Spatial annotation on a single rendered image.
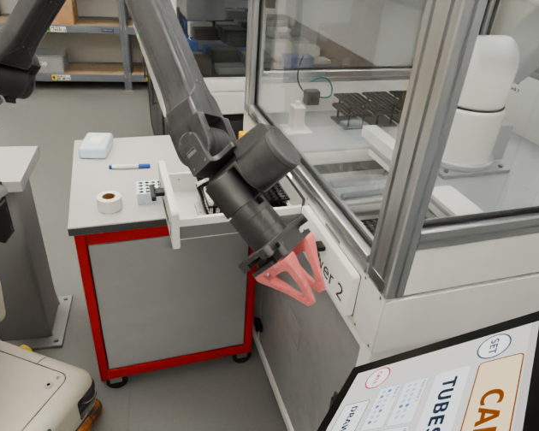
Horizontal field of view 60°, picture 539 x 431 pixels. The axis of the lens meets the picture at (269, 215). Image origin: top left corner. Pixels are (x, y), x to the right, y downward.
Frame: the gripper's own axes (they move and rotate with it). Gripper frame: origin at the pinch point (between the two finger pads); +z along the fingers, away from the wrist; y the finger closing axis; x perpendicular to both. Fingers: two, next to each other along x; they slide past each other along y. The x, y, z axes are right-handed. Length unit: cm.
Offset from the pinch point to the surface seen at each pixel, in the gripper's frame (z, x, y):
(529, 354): 15.1, -20.7, -3.5
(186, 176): -35, 55, 48
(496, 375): 15.0, -17.6, -5.7
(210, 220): -20, 44, 34
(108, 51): -248, 299, 309
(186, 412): 26, 120, 37
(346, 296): 11.8, 20.4, 29.3
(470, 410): 14.9, -15.5, -10.0
